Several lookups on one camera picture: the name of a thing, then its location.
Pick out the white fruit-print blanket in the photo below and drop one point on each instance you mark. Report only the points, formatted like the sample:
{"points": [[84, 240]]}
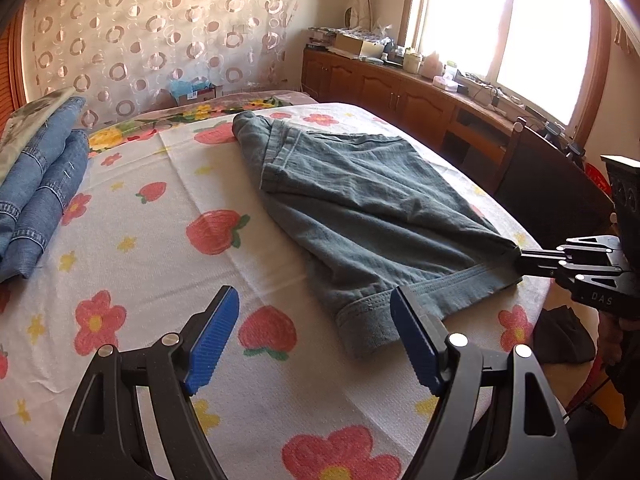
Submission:
{"points": [[150, 270]]}

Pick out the grey floral printed cloth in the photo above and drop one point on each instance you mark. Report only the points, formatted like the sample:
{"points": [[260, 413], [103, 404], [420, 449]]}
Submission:
{"points": [[25, 120]]}

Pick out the cardboard box with blue bag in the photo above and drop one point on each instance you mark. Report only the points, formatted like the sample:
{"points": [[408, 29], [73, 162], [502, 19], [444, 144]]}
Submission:
{"points": [[192, 91]]}

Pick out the blue denim jeans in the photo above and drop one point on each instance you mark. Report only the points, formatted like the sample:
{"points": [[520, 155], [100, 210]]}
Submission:
{"points": [[45, 195]]}

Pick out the bright window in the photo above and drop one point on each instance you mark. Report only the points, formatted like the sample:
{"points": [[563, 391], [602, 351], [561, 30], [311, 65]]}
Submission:
{"points": [[500, 25]]}

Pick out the long wooden cabinet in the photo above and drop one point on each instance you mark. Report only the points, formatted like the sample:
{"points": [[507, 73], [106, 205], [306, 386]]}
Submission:
{"points": [[390, 95]]}

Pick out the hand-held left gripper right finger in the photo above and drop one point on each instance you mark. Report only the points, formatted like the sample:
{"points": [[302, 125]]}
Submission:
{"points": [[412, 340]]}

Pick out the white jar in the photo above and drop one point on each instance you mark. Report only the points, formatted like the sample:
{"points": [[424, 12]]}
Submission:
{"points": [[412, 61]]}

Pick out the sheer circle-pattern curtain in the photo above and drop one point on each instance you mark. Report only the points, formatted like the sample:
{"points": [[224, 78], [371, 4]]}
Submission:
{"points": [[160, 30]]}

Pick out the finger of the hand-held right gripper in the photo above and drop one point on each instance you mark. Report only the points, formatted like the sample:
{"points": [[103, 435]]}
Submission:
{"points": [[590, 271], [595, 246]]}

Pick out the dark cloth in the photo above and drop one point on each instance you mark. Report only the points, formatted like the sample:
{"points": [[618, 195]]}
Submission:
{"points": [[565, 335]]}

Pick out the person's right hand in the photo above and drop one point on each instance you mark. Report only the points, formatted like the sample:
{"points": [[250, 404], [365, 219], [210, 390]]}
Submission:
{"points": [[609, 340]]}

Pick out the dark wooden chair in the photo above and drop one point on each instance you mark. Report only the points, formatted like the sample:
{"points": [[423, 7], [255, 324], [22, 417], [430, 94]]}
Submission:
{"points": [[550, 185]]}

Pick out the open cardboard box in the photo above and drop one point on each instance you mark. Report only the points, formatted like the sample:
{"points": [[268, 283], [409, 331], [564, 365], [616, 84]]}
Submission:
{"points": [[357, 44]]}

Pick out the grey-blue denim pants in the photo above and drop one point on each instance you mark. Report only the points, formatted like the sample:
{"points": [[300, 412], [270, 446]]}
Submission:
{"points": [[360, 195]]}

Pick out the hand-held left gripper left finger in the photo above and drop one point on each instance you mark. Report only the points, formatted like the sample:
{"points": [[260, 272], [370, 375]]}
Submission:
{"points": [[212, 340]]}

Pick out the yellow-flower floral blanket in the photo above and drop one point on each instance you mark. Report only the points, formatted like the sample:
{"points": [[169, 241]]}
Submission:
{"points": [[125, 132]]}

